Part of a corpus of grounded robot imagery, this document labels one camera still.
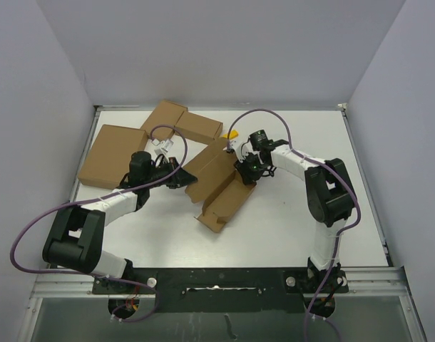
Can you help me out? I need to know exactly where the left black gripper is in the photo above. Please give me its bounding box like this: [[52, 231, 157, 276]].
[[145, 156, 198, 189]]

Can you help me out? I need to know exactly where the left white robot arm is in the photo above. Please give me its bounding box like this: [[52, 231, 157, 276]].
[[42, 151, 198, 293]]

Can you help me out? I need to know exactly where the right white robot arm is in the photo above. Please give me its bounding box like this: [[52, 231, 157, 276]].
[[229, 130, 355, 291]]

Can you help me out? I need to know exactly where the long folded cardboard box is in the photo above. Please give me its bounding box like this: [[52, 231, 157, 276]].
[[175, 111, 223, 145]]

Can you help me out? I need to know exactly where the square folded cardboard box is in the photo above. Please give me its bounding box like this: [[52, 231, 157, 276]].
[[140, 100, 188, 141]]

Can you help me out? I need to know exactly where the large folded cardboard box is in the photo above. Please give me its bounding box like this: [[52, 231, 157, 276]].
[[78, 125, 148, 190]]

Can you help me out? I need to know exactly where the yellow rectangular block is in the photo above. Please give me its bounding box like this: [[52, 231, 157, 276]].
[[222, 130, 239, 140]]

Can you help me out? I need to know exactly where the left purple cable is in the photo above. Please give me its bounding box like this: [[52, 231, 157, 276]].
[[9, 124, 188, 275]]

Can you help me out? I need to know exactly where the purple cable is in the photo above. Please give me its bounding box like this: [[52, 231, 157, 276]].
[[226, 108, 361, 342], [9, 124, 188, 275]]

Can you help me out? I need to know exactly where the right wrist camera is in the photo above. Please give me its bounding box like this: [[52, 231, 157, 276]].
[[225, 140, 247, 162]]

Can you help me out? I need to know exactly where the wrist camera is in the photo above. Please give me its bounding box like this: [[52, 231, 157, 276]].
[[152, 139, 174, 154], [225, 140, 247, 162]]

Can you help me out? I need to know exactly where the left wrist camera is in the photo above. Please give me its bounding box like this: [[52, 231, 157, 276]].
[[152, 139, 174, 154]]

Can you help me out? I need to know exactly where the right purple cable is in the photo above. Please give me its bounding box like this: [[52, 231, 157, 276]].
[[226, 108, 361, 342]]

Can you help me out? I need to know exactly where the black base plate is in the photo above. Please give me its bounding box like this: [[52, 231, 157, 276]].
[[92, 266, 349, 317]]

